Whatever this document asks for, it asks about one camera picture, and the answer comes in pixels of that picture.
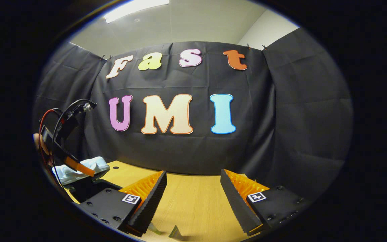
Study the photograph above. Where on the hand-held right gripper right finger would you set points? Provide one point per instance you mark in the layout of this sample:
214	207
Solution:
237	205

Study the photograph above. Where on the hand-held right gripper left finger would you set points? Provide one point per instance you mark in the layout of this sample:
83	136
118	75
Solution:
153	201

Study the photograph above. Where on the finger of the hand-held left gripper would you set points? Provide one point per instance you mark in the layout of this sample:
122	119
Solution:
79	166

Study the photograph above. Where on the black backdrop cloth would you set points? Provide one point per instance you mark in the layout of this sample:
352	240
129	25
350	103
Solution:
281	111

